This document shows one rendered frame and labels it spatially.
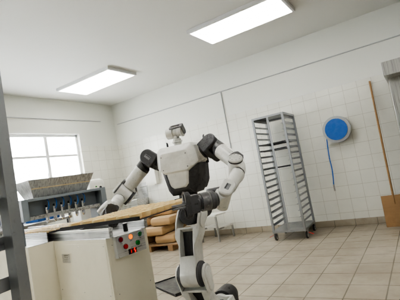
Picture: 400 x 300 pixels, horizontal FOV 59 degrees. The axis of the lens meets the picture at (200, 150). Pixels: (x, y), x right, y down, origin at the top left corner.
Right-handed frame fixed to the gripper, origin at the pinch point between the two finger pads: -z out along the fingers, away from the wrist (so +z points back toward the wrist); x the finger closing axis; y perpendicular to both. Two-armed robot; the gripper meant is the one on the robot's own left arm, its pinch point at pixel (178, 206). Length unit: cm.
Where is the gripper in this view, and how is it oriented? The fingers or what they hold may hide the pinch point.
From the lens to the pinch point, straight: 163.9
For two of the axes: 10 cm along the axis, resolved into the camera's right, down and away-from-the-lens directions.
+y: 3.6, -1.4, -9.2
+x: -1.8, -9.8, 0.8
